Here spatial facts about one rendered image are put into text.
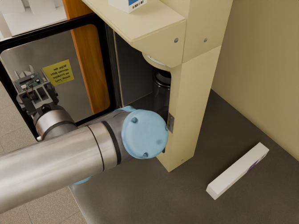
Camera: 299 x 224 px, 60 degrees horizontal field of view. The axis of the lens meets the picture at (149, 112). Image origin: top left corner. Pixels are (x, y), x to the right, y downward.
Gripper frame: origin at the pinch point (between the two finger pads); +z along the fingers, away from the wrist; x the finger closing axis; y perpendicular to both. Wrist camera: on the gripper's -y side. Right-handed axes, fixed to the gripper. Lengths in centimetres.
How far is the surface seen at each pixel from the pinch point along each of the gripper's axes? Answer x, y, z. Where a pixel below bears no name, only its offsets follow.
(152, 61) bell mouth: -27.8, 4.7, -18.4
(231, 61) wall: -69, -18, -13
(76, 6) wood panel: -19.6, 11.0, 6.1
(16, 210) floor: 41, -128, 40
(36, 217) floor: 31, -128, 28
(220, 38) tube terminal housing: -36.2, 15.1, -30.9
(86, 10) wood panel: -22.1, 9.0, 6.1
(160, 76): -31.3, -2.7, -17.6
